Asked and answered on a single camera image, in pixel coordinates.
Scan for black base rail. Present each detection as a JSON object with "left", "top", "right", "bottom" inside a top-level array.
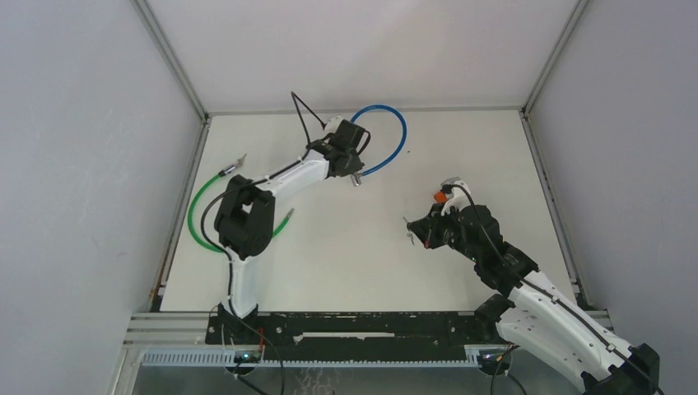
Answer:
[{"left": 205, "top": 311, "right": 506, "bottom": 361}]

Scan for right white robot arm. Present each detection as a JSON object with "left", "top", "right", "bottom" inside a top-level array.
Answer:
[{"left": 407, "top": 203, "right": 660, "bottom": 394}]

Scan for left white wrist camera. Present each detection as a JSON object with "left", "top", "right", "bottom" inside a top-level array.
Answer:
[{"left": 323, "top": 115, "right": 344, "bottom": 133}]

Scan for blue cable lock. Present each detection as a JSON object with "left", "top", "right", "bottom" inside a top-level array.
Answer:
[{"left": 351, "top": 104, "right": 408, "bottom": 187}]

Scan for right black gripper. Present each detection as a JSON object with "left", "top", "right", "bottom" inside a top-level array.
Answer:
[{"left": 409, "top": 201, "right": 481, "bottom": 263}]

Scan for black camera cable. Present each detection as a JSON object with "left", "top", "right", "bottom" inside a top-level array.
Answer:
[
  {"left": 199, "top": 91, "right": 331, "bottom": 395},
  {"left": 444, "top": 184, "right": 667, "bottom": 395}
]

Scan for right black camera cable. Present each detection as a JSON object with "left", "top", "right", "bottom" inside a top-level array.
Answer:
[{"left": 444, "top": 184, "right": 667, "bottom": 395}]

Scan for orange padlock with keys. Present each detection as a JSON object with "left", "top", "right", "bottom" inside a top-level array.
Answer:
[{"left": 433, "top": 191, "right": 448, "bottom": 203}]

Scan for left black camera cable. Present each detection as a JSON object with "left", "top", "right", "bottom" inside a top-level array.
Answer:
[{"left": 199, "top": 91, "right": 331, "bottom": 395}]

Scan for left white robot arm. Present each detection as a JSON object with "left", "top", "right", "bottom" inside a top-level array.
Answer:
[{"left": 213, "top": 116, "right": 371, "bottom": 343}]

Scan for green cable lock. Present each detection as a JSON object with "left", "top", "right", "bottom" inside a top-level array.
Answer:
[{"left": 186, "top": 153, "right": 304, "bottom": 255}]

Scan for silver keys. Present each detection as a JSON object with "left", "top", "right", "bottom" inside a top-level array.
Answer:
[{"left": 403, "top": 216, "right": 415, "bottom": 245}]

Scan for white slotted cable duct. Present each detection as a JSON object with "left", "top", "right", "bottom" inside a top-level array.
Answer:
[{"left": 141, "top": 347, "right": 503, "bottom": 368}]

